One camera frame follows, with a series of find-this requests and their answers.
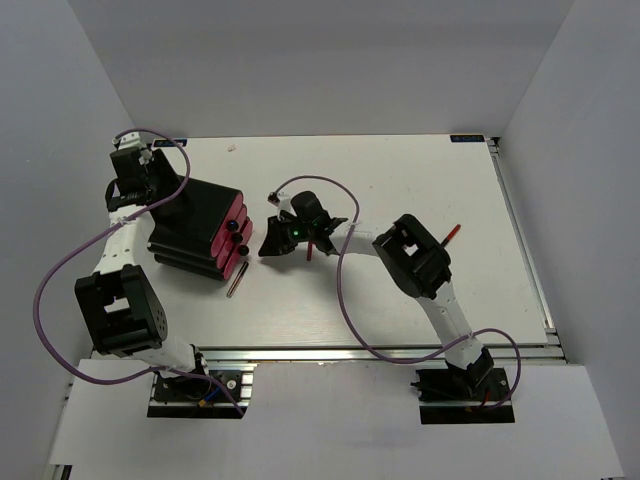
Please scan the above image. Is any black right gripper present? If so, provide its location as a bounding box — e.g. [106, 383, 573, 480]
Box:
[258, 213, 314, 257]

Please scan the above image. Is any pink drawer tray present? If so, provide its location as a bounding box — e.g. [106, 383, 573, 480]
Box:
[216, 217, 253, 269]
[217, 241, 246, 280]

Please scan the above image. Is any red lip gloss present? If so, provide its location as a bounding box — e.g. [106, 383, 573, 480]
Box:
[226, 261, 250, 298]

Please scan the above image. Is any bright red lip gloss tube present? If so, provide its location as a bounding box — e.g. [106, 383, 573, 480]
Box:
[441, 224, 461, 247]

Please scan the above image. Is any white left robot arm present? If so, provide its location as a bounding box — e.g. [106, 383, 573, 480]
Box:
[74, 146, 212, 399]

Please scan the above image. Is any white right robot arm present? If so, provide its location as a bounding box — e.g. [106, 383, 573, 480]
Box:
[259, 191, 494, 399]

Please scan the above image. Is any blue logo sticker left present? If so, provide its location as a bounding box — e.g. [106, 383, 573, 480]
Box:
[152, 138, 188, 148]

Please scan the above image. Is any blue logo sticker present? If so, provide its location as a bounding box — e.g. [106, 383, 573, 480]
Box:
[449, 134, 485, 143]
[152, 138, 188, 148]

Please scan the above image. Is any pink bottom drawer tray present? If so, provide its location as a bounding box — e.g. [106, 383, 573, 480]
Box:
[217, 241, 246, 280]

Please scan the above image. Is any pink top drawer front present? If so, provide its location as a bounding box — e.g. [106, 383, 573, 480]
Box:
[211, 194, 244, 257]

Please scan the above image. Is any black drawer organizer box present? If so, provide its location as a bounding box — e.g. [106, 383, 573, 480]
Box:
[148, 179, 247, 281]

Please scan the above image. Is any blue logo sticker right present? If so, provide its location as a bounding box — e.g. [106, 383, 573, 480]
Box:
[449, 134, 485, 143]

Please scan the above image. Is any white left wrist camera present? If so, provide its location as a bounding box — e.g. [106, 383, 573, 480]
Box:
[113, 132, 152, 162]

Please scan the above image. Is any aluminium table edge rail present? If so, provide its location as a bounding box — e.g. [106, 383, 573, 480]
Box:
[89, 344, 566, 365]

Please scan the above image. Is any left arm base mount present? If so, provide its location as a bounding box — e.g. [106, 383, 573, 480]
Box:
[147, 363, 255, 419]

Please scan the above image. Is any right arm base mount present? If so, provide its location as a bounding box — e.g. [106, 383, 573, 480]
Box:
[411, 368, 515, 426]

